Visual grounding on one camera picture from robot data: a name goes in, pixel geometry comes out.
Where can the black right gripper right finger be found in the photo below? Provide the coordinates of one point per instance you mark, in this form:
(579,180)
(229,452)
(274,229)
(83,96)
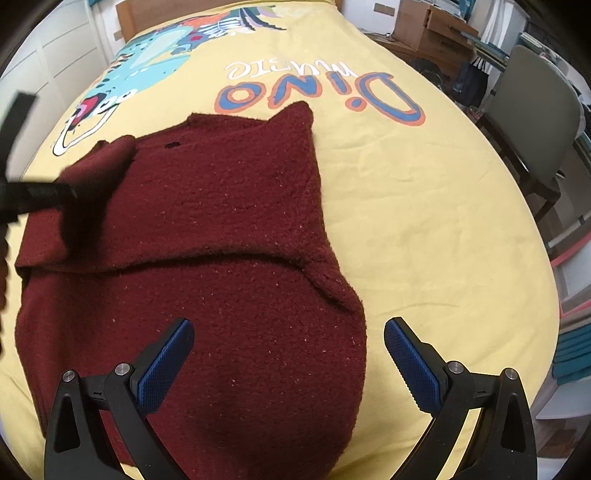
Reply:
(502,445)

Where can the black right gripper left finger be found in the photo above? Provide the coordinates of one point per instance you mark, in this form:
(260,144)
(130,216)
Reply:
(77,444)

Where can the dark red knit sweater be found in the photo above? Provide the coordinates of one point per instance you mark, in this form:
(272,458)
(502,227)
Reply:
(217,220)

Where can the white wardrobe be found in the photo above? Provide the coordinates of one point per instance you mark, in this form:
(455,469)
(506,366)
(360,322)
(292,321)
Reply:
(57,61)

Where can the yellow dinosaur print bedsheet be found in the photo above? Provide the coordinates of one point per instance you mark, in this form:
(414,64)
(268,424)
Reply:
(424,217)

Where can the grey green chair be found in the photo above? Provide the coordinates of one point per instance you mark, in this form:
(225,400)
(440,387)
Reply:
(533,117)

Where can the black bag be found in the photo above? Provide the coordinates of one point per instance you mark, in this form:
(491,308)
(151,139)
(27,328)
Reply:
(470,85)

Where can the brown cardboard box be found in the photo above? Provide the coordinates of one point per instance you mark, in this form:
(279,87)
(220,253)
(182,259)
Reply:
(433,32)

